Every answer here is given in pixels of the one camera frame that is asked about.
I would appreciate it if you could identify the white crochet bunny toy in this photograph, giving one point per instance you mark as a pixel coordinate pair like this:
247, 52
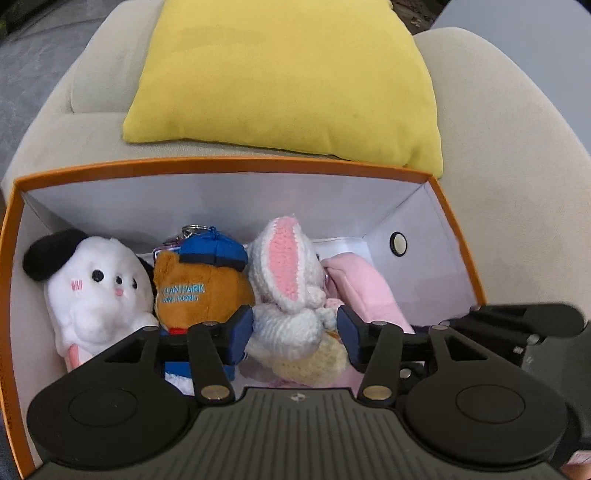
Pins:
286, 323

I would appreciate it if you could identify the yellow cushion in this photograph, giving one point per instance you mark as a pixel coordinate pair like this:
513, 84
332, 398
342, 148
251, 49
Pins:
286, 78

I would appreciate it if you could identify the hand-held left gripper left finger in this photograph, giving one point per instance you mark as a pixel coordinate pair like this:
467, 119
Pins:
241, 334

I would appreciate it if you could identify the brown bear plush toy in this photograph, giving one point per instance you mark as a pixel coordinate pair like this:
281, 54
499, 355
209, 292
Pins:
194, 295

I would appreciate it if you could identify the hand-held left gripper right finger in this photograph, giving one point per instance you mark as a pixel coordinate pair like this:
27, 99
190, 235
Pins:
349, 337

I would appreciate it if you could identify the orange cardboard box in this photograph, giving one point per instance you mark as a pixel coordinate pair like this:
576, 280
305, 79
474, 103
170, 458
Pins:
231, 203

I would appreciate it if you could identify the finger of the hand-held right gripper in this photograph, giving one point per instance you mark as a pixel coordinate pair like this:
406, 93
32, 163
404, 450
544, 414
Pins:
521, 323

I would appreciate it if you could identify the beige armchair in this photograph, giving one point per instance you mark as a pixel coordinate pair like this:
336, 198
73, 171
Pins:
508, 184

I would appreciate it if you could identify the white dog plush toy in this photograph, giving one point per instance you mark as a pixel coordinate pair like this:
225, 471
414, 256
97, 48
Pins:
101, 300

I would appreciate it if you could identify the pink fabric pouch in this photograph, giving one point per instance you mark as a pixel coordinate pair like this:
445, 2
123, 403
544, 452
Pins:
369, 290

